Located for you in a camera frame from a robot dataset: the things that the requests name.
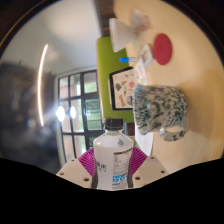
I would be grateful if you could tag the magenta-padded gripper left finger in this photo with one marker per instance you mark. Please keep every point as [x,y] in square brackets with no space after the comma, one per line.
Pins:
[74,172]

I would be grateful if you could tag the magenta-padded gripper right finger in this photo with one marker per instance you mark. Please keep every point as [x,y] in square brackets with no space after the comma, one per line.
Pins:
[150,171]

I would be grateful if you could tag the clear water bottle black cap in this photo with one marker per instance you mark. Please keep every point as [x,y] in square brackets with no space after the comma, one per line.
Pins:
[111,158]

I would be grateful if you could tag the white printed paper sheet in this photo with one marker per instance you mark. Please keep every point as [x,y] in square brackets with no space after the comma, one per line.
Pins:
[144,143]

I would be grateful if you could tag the black pendant ceiling lamps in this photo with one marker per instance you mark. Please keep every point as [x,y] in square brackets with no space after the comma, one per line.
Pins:
[60,113]

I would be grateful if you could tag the green speckled white mug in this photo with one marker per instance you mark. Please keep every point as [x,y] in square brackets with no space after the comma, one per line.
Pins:
[160,110]

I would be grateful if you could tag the large black-framed window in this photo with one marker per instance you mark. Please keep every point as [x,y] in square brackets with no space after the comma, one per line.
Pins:
[80,110]

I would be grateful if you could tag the black tablet with stickers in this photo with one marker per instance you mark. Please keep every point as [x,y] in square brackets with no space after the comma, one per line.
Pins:
[122,88]

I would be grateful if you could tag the curved linear ceiling light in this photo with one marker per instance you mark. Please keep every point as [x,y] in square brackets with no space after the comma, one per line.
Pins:
[41,86]

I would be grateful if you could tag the green upholstered bench backrest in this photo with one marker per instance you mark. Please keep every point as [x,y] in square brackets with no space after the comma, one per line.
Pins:
[105,83]

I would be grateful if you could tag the blue-capped white marker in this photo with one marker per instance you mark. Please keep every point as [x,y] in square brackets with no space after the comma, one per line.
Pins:
[128,59]

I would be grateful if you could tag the flat round red coaster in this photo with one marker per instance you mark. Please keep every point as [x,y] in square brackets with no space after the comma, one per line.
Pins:
[162,49]

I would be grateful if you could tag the white ceramic bowl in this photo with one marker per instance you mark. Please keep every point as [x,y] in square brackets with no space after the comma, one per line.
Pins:
[121,35]

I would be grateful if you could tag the white crumpled paper wrapper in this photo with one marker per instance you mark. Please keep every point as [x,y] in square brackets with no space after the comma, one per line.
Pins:
[140,20]

